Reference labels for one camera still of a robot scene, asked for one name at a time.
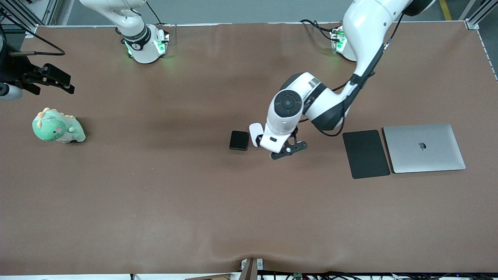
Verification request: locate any black smartphone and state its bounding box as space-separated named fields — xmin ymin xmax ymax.
xmin=229 ymin=130 xmax=249 ymax=151

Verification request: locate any left arm base panel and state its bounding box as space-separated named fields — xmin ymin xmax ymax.
xmin=330 ymin=26 xmax=347 ymax=53

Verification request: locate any black right arm base cable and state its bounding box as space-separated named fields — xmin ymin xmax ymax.
xmin=146 ymin=0 xmax=163 ymax=26

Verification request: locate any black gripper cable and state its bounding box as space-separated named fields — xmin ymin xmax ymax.
xmin=0 ymin=8 xmax=66 ymax=56
xmin=300 ymin=12 xmax=405 ymax=138

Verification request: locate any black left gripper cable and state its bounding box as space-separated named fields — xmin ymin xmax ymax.
xmin=300 ymin=12 xmax=405 ymax=138

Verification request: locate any green dinosaur plush toy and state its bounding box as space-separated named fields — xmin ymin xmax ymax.
xmin=32 ymin=107 xmax=86 ymax=144

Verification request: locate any aluminium frame profile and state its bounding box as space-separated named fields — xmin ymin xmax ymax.
xmin=459 ymin=0 xmax=498 ymax=30
xmin=0 ymin=0 xmax=59 ymax=37

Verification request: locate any silver closed laptop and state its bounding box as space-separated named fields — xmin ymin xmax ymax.
xmin=382 ymin=123 xmax=466 ymax=174

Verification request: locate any brown table cover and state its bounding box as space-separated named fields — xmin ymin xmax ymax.
xmin=0 ymin=21 xmax=498 ymax=275

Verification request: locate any white computer mouse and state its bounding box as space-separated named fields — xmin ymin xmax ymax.
xmin=249 ymin=122 xmax=266 ymax=148

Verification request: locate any black mouse pad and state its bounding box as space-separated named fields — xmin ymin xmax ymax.
xmin=342 ymin=129 xmax=391 ymax=180

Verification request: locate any right arm base panel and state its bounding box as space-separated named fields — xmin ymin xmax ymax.
xmin=156 ymin=24 xmax=170 ymax=55

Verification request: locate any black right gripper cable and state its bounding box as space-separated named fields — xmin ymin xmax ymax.
xmin=0 ymin=8 xmax=66 ymax=56

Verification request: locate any black arm base cable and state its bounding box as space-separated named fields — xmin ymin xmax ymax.
xmin=300 ymin=19 xmax=343 ymax=42
xmin=146 ymin=0 xmax=163 ymax=26

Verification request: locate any black left arm base cable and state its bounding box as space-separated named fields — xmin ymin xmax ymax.
xmin=300 ymin=19 xmax=343 ymax=42

